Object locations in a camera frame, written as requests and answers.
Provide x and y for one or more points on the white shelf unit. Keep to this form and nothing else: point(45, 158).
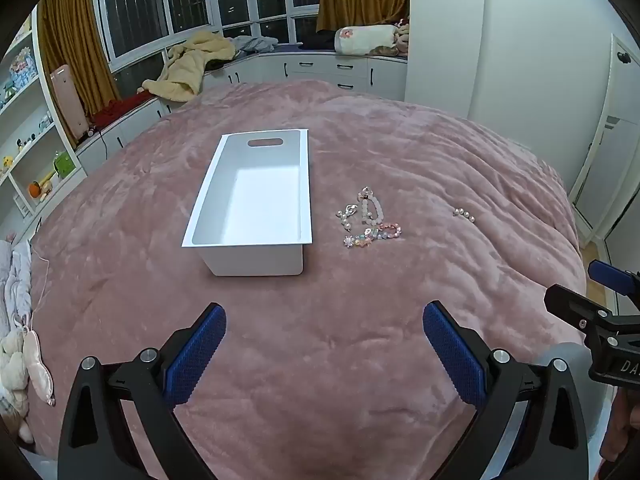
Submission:
point(45, 130)

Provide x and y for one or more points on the white window seat cabinet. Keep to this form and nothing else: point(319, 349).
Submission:
point(310, 67)

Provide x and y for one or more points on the red cloth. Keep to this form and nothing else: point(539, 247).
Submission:
point(120, 110)

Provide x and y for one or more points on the green toy box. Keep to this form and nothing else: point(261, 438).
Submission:
point(61, 164)

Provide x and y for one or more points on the person's right hand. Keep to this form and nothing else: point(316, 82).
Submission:
point(622, 425)

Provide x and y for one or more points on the orange plush toy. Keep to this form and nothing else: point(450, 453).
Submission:
point(33, 189)

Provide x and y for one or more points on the small pearl trinket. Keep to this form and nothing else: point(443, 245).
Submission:
point(348, 211)

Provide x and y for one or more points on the brown plush toy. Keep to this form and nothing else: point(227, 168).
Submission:
point(402, 37)

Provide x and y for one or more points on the pearl hair clip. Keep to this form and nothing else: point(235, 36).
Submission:
point(465, 215)

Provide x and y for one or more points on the purple seat cushion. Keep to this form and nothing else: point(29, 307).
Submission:
point(300, 48)

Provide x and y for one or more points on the large bay window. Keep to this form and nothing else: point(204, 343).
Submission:
point(200, 0)

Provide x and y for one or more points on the pink fleece blanket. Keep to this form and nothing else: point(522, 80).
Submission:
point(400, 310)

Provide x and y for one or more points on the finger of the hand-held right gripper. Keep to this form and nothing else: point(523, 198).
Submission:
point(570, 305)
point(612, 277)

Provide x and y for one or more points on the white wardrobe door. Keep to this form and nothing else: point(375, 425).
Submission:
point(610, 150)

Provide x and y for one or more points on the pink suitcase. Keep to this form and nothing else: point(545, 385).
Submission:
point(70, 102)

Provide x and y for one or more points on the pink sleep mask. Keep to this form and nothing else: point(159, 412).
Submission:
point(37, 365)

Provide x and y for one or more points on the yellow blanket on window seat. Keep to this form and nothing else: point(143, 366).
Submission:
point(187, 67)

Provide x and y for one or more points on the rose gold hair clip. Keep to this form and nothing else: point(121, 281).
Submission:
point(367, 191)

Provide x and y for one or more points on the white plastic storage box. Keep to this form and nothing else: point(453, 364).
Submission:
point(250, 200)

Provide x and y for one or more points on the white plush toy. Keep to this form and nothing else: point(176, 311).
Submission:
point(12, 360)

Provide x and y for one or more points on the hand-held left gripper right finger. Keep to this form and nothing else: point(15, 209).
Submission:
point(450, 345)

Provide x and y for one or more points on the grey blue clothes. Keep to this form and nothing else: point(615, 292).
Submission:
point(255, 44)

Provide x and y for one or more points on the rolled floral blanket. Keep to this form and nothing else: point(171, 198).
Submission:
point(365, 40)

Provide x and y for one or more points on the colourful flower toy box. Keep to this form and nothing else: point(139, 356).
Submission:
point(22, 67)

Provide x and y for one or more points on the dark cloth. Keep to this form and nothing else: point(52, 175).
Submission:
point(320, 40)

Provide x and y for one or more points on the white quilted comforter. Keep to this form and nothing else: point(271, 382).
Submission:
point(17, 285)

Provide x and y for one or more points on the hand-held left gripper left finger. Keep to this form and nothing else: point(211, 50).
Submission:
point(200, 345)

